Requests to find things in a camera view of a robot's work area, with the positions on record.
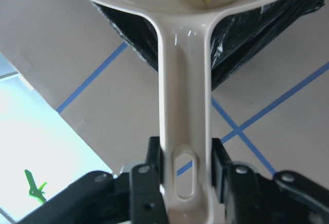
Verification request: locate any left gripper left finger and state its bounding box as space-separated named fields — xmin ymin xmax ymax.
xmin=130 ymin=137 xmax=169 ymax=223

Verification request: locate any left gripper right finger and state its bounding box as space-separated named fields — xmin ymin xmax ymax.
xmin=212 ymin=138 xmax=272 ymax=223

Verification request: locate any beige dustpan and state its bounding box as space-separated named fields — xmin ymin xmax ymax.
xmin=90 ymin=0 xmax=278 ymax=223

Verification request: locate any green plastic clip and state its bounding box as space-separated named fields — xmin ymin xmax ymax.
xmin=24 ymin=169 xmax=47 ymax=204

